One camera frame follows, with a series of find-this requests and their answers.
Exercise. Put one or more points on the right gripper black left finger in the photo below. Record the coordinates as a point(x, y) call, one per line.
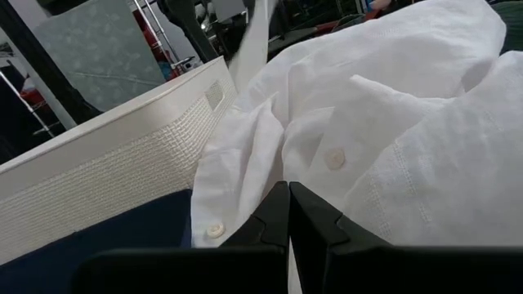
point(265, 228)

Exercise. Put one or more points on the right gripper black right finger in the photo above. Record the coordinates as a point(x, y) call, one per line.
point(323, 245)

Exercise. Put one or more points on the white button shirt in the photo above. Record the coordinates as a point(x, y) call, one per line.
point(367, 102)

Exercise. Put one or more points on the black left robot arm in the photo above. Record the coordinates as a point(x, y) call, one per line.
point(188, 24)

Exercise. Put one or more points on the navy blue garment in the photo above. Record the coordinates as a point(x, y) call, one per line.
point(122, 232)

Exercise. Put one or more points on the white woven-texture plastic bin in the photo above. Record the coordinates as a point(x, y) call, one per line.
point(122, 163)

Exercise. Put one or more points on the grey patterned panel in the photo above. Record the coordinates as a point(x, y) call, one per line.
point(102, 53)

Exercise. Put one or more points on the dark green garment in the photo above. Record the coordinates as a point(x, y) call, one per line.
point(512, 24)

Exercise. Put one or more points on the black slanted post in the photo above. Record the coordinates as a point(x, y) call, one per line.
point(41, 61)

